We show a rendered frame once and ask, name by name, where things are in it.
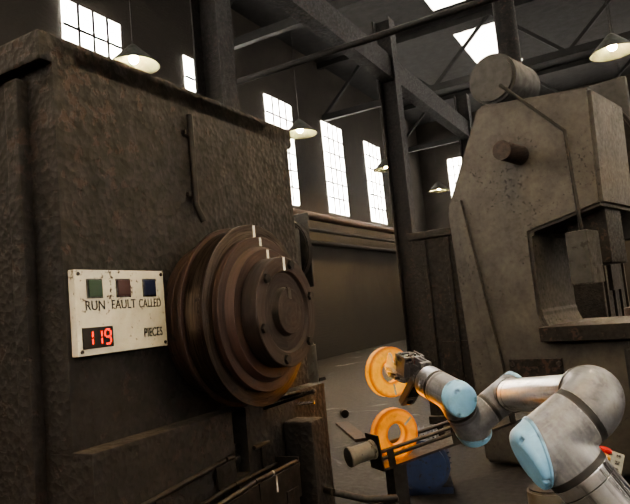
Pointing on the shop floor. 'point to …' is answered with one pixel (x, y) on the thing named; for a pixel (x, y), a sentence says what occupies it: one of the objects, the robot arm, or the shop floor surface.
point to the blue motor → (430, 473)
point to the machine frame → (88, 385)
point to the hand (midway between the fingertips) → (388, 365)
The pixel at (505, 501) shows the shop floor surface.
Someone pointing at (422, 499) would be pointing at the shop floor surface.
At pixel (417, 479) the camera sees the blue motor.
